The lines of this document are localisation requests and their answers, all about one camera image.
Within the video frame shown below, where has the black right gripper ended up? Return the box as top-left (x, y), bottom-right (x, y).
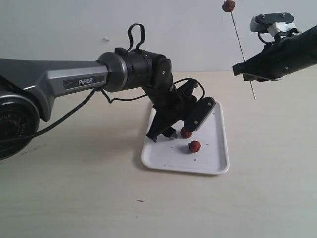
top-left (232, 41), bottom-right (300, 82)

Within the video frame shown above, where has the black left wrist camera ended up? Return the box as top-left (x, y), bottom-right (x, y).
top-left (183, 97), bottom-right (216, 132)

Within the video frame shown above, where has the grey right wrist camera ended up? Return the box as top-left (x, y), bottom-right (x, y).
top-left (249, 12), bottom-right (294, 33)

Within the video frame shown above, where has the black right camera cable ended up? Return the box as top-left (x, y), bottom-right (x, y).
top-left (257, 31), bottom-right (274, 45)

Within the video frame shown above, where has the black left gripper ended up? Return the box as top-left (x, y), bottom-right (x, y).
top-left (146, 80), bottom-right (198, 143)

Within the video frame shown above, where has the thin metal skewer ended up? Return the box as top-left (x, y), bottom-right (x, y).
top-left (230, 10), bottom-right (256, 100)

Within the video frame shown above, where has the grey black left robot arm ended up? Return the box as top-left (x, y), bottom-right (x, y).
top-left (0, 48), bottom-right (198, 159)

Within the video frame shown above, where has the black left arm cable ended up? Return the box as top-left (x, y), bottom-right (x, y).
top-left (0, 23), bottom-right (206, 143)

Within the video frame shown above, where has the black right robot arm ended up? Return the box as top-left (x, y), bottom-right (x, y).
top-left (233, 26), bottom-right (317, 82)

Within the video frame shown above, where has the red-brown meat ball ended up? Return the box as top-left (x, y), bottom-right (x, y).
top-left (188, 140), bottom-right (201, 153)
top-left (180, 127), bottom-right (192, 139)
top-left (222, 0), bottom-right (236, 12)

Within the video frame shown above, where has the white rectangular plastic tray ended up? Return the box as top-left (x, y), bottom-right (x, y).
top-left (141, 102), bottom-right (230, 175)

